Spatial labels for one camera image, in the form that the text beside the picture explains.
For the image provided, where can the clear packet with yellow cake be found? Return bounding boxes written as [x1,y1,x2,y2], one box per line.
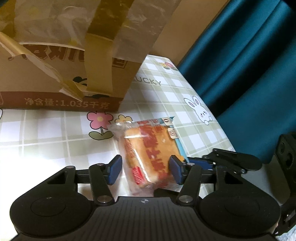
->
[107,116,188,197]

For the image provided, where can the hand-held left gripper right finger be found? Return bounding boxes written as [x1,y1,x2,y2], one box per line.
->
[168,155,245,207]

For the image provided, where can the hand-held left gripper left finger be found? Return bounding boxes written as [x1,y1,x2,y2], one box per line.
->
[45,155,123,207]

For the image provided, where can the checked tablecloth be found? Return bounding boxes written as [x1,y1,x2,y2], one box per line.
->
[0,54,236,200]

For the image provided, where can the teal curtain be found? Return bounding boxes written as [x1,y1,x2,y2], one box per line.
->
[177,0,296,167]

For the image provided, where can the cardboard box with plastic liner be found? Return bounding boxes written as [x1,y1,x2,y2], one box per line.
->
[0,0,183,113]

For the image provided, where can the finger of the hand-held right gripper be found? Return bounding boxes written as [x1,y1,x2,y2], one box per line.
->
[186,148,263,175]

